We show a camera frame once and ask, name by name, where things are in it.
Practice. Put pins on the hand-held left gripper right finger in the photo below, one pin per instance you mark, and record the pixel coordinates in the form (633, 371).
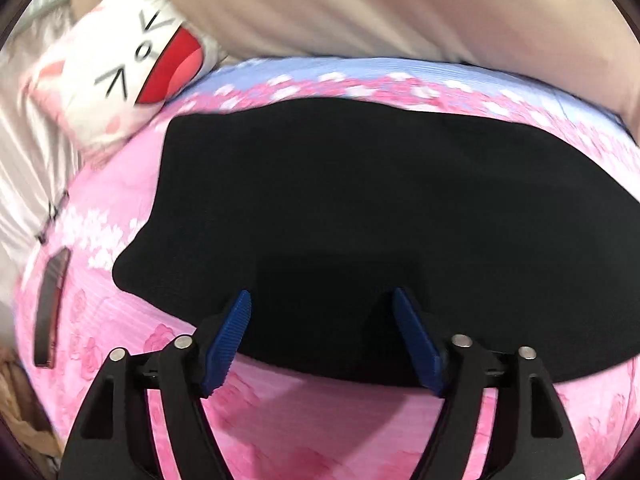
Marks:
(417, 340)

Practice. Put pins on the brown crumpled bag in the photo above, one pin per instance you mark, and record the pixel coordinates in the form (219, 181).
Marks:
(25, 410)

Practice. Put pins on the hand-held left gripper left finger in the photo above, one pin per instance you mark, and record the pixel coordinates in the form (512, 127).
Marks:
(227, 340)

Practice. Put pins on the black pants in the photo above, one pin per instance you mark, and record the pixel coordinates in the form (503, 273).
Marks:
(350, 185)

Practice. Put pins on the silky beige cloth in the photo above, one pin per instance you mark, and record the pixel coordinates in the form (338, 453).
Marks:
(25, 160)

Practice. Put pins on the white cat face pillow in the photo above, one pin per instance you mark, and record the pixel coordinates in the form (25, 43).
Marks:
(100, 85)

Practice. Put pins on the small black clip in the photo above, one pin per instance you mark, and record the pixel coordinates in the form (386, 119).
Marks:
(50, 217)

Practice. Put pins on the dark flat rectangular object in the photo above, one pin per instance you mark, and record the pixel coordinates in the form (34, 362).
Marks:
(50, 305)

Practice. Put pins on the pink floral blanket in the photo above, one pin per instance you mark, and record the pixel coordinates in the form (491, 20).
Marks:
(310, 435)

